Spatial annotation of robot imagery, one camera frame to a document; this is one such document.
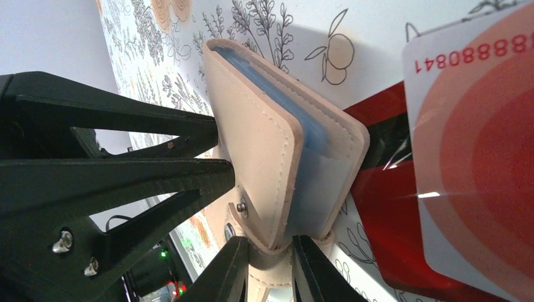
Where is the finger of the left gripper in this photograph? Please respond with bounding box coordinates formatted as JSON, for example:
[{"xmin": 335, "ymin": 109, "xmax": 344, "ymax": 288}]
[
  {"xmin": 1, "ymin": 71, "xmax": 218, "ymax": 159},
  {"xmin": 1, "ymin": 159, "xmax": 235, "ymax": 301}
]

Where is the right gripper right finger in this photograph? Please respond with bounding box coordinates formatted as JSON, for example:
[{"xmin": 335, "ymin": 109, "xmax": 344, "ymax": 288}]
[{"xmin": 292, "ymin": 235, "xmax": 366, "ymax": 302}]

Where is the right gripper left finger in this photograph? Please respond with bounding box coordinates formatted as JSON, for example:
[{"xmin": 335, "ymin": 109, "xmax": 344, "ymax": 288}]
[{"xmin": 179, "ymin": 236, "xmax": 249, "ymax": 302}]

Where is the beige card holder wallet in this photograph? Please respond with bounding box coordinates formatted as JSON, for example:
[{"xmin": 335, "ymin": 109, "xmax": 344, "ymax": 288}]
[{"xmin": 203, "ymin": 39, "xmax": 370, "ymax": 288}]

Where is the red card centre pile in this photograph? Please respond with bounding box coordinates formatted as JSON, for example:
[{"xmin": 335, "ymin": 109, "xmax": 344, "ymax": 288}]
[{"xmin": 341, "ymin": 82, "xmax": 497, "ymax": 301}]

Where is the clear card red dot right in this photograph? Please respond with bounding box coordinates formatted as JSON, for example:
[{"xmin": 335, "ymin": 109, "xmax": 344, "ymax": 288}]
[{"xmin": 402, "ymin": 1, "xmax": 533, "ymax": 301}]

